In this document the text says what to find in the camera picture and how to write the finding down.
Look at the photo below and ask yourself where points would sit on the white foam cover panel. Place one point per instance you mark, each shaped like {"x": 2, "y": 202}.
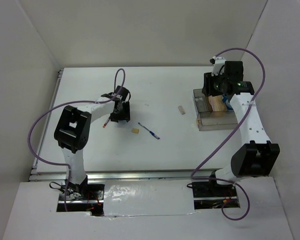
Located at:
{"x": 147, "y": 198}

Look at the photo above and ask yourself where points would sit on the transparent compartment organizer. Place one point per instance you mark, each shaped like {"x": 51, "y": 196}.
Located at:
{"x": 209, "y": 120}

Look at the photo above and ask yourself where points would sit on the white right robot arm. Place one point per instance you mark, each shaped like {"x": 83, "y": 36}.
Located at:
{"x": 257, "y": 154}

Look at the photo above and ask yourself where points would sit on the pink glue stick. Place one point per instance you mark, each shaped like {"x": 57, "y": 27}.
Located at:
{"x": 217, "y": 104}

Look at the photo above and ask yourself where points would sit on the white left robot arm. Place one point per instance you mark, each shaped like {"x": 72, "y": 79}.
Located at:
{"x": 73, "y": 130}

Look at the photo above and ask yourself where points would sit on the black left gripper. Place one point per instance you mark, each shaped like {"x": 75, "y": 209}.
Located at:
{"x": 125, "y": 116}

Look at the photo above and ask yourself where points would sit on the blue white jar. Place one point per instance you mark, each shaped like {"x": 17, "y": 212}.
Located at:
{"x": 225, "y": 100}

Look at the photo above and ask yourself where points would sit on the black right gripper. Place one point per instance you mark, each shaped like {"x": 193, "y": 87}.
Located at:
{"x": 207, "y": 89}

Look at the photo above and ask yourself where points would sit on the yellow eraser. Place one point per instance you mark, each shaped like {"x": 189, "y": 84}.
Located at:
{"x": 135, "y": 130}

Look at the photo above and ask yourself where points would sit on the blue pen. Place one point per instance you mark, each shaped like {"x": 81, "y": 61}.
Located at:
{"x": 151, "y": 132}

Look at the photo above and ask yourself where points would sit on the red pen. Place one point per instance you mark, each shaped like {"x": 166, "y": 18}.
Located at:
{"x": 105, "y": 124}

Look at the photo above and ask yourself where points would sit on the aluminium front rail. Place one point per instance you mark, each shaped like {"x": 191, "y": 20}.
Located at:
{"x": 100, "y": 176}

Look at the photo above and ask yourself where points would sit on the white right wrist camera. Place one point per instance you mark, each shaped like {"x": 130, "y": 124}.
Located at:
{"x": 218, "y": 63}

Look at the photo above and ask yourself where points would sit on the white dirty eraser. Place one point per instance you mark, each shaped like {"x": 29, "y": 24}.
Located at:
{"x": 181, "y": 109}

